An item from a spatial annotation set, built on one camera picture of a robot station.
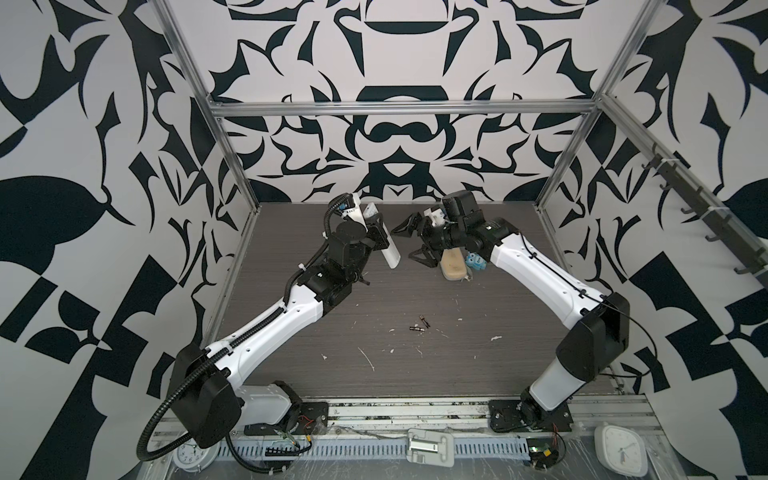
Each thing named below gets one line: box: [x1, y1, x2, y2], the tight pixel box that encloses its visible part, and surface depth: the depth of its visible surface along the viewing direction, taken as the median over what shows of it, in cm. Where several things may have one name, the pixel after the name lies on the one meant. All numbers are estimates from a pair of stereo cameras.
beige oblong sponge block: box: [439, 247, 467, 280], surface depth 100 cm
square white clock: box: [594, 421, 648, 477], surface depth 69 cm
